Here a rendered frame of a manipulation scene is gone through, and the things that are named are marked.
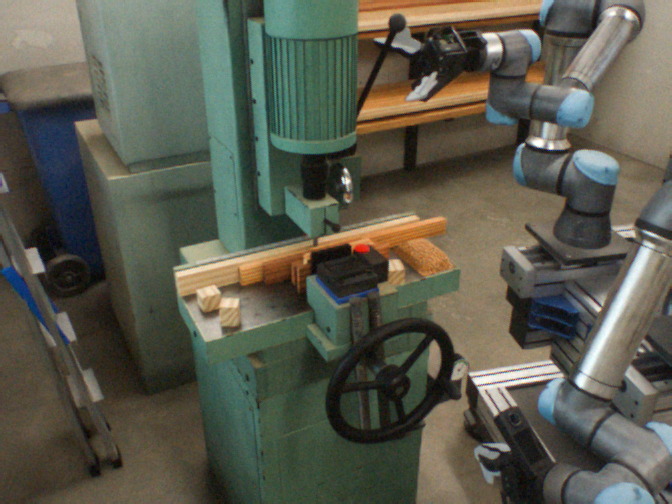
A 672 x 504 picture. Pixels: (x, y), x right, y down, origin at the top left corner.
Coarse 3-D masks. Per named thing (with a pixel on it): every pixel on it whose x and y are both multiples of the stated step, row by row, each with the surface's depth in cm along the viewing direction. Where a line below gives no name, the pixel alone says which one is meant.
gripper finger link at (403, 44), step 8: (408, 32) 125; (376, 40) 127; (384, 40) 127; (400, 40) 127; (408, 40) 127; (416, 40) 127; (392, 48) 128; (400, 48) 128; (408, 48) 128; (416, 48) 128; (408, 56) 128
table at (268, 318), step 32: (224, 288) 138; (256, 288) 138; (288, 288) 138; (416, 288) 142; (448, 288) 147; (192, 320) 129; (256, 320) 128; (288, 320) 129; (224, 352) 125; (320, 352) 127
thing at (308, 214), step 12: (288, 192) 142; (300, 192) 141; (288, 204) 144; (300, 204) 137; (312, 204) 135; (324, 204) 135; (336, 204) 136; (300, 216) 139; (312, 216) 134; (324, 216) 136; (336, 216) 137; (312, 228) 136; (324, 228) 137
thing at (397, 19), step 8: (392, 16) 119; (400, 16) 119; (392, 24) 119; (400, 24) 119; (392, 32) 121; (400, 32) 120; (392, 40) 123; (384, 48) 125; (384, 56) 127; (376, 64) 129; (376, 72) 131; (368, 80) 133; (368, 88) 135; (360, 96) 138; (360, 104) 139; (336, 152) 150; (344, 152) 150; (352, 152) 152
